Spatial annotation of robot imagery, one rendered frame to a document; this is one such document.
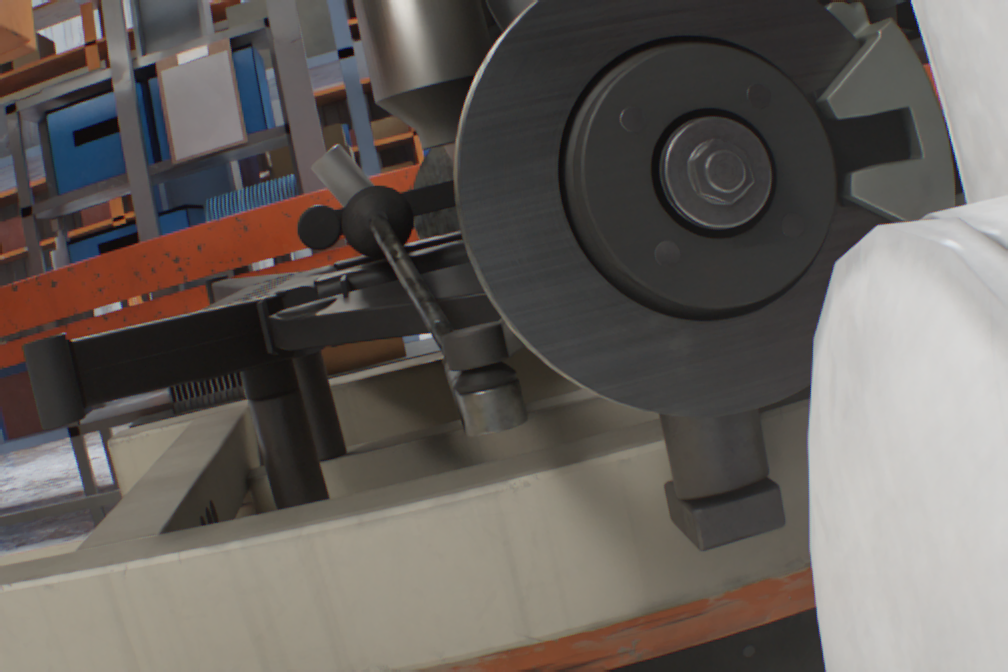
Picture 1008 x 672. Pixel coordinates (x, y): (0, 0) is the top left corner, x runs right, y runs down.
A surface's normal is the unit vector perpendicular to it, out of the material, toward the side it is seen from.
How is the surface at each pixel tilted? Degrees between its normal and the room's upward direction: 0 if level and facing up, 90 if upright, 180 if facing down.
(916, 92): 90
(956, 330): 72
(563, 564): 90
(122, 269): 90
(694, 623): 90
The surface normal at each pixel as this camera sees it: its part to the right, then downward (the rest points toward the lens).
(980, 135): -0.97, 0.24
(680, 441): -0.68, 0.22
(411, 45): -0.18, 0.13
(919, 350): -0.98, 0.04
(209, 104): 0.07, 0.07
